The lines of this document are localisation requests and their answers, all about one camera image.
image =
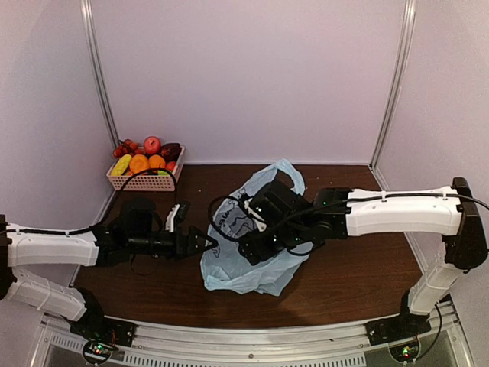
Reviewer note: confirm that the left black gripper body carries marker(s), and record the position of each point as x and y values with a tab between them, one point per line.
142	243

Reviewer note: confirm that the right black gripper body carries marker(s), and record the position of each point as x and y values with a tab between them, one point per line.
286	236

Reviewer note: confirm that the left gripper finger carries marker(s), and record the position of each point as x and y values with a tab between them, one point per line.
196	233
198	246

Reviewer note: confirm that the light blue printed plastic bag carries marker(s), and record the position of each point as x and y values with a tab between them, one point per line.
223	268

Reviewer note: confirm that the red lychee bunch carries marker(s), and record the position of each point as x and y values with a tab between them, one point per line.
127	147

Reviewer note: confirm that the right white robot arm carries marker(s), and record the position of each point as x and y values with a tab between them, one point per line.
443	226

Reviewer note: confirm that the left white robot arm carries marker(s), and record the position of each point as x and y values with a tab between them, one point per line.
21	247

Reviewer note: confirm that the orange fruit in basket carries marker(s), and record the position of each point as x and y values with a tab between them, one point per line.
156	161

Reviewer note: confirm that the pink perforated plastic basket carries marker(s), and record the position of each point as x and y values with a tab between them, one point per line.
149	183

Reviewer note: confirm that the red peach in basket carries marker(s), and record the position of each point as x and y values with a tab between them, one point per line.
170	166

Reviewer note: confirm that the dark red apple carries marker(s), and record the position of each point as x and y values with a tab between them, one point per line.
171	151

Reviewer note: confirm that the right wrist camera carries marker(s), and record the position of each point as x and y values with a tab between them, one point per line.
244	204

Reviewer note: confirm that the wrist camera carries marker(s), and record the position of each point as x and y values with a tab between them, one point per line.
244	204
176	216

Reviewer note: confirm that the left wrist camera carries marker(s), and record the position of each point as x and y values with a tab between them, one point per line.
176	216

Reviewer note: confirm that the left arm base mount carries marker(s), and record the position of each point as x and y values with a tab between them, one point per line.
95	326

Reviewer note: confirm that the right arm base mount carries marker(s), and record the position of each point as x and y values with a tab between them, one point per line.
402	326

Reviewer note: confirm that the left aluminium corner post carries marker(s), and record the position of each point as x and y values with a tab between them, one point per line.
96	65

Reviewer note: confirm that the aluminium corner post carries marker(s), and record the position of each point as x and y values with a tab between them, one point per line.
403	52
96	65

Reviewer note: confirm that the front aluminium rail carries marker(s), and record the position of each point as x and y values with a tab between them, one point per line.
341	344

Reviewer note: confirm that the right aluminium corner post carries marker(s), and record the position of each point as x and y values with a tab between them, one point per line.
403	52

